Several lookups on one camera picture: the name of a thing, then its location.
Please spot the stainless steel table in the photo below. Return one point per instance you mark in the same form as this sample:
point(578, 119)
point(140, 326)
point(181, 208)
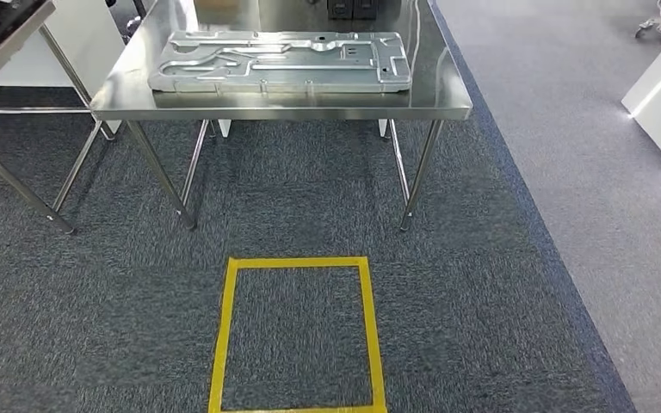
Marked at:
point(0, 57)
point(439, 85)

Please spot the silver metal plate part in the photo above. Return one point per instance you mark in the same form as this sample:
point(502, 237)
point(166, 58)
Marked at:
point(307, 74)

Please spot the black box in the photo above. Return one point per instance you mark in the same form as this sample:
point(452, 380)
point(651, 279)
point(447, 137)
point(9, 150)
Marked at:
point(373, 8)
point(339, 8)

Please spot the white stand foot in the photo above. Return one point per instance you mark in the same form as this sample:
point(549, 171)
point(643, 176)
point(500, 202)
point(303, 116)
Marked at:
point(384, 128)
point(224, 128)

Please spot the white cabinet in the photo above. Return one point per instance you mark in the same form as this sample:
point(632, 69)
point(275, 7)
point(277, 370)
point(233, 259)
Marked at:
point(79, 51)

